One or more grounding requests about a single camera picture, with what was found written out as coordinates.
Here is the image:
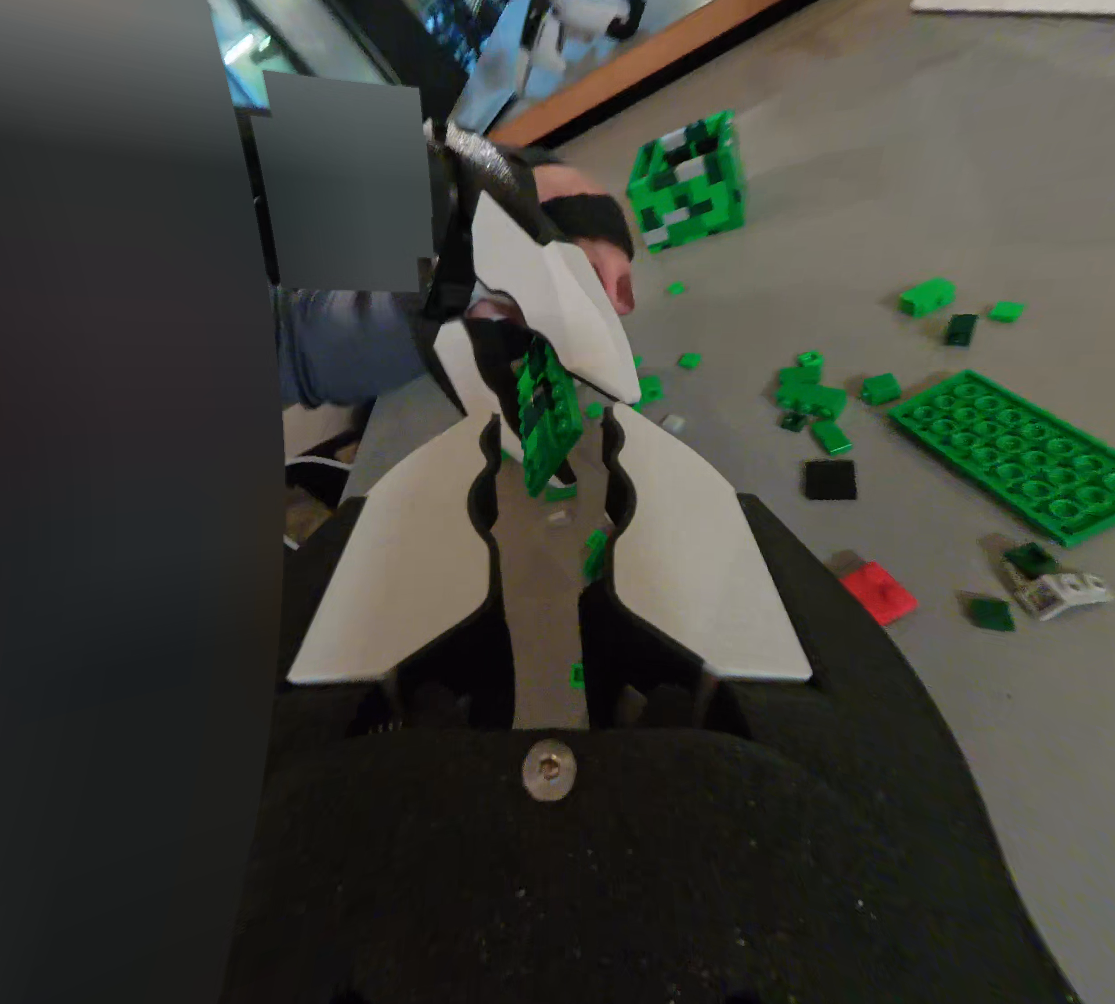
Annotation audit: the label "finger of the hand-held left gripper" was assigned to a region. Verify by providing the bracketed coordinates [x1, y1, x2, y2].
[469, 189, 644, 406]
[433, 314, 537, 465]

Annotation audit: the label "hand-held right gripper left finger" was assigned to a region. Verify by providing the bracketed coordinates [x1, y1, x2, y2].
[286, 412, 506, 685]

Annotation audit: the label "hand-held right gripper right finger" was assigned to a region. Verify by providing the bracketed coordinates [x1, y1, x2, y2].
[601, 401, 814, 685]

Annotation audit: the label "green brick plate assembly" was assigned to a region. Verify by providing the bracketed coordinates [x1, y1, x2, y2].
[514, 337, 585, 498]

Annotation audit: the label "grey desk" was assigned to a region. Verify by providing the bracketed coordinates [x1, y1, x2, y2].
[340, 0, 1115, 1004]

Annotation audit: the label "person's left hand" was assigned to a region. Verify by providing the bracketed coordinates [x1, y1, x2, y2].
[531, 161, 639, 319]

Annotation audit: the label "person's blue jeans leg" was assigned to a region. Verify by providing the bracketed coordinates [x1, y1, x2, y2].
[277, 287, 438, 410]

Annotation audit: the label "green brick cube model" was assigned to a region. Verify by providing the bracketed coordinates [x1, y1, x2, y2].
[626, 109, 747, 255]

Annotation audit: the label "black square tile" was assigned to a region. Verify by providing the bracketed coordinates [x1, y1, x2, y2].
[802, 459, 858, 502]

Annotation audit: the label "large red brick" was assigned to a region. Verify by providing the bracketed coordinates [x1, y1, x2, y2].
[840, 560, 918, 627]

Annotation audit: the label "black cabinet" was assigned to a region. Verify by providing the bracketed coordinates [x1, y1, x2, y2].
[334, 0, 472, 127]

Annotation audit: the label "scattered small green bricks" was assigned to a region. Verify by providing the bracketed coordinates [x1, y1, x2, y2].
[544, 276, 1061, 689]

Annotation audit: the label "black and white device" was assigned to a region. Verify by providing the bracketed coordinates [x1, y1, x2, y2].
[512, 0, 648, 96]

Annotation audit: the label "large green studded baseplate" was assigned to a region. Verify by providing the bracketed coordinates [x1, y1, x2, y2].
[887, 368, 1115, 549]

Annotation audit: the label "white printed brick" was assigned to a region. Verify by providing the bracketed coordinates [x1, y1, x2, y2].
[1002, 571, 1110, 621]

